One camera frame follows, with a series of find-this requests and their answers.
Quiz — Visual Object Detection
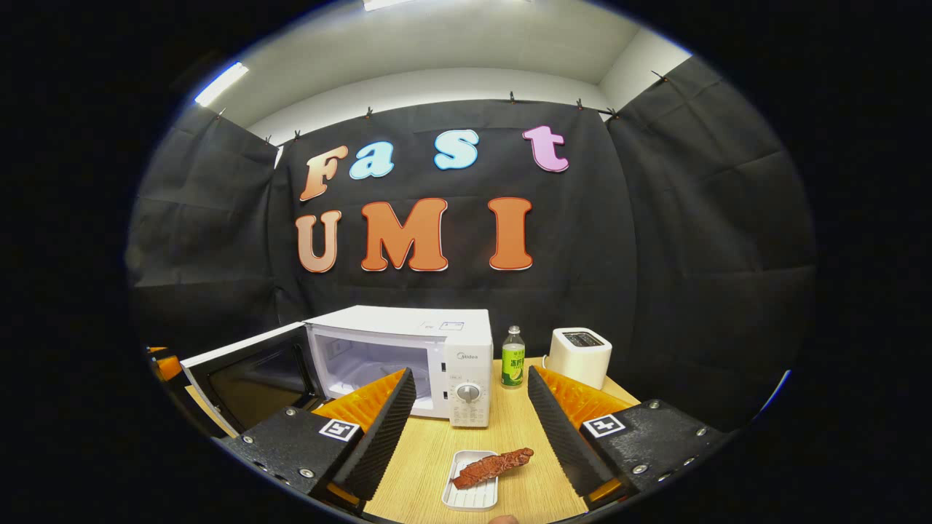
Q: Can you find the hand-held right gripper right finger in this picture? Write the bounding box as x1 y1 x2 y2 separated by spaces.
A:
527 365 733 511

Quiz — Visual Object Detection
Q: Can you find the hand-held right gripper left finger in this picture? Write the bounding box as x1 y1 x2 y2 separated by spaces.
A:
218 368 417 515

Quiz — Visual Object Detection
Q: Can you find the reddish brown meat strip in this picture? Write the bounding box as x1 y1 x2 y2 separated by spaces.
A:
451 448 534 490

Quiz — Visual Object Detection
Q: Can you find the white microwave oven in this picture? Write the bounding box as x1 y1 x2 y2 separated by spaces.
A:
180 306 494 438

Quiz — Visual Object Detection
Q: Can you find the white toaster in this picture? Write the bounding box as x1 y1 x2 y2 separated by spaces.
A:
545 327 613 391

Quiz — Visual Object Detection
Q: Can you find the green label drink bottle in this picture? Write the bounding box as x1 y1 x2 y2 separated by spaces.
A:
501 325 526 389

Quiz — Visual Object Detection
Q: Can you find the white ribbed plastic tray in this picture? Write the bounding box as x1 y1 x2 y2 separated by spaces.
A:
441 450 500 512

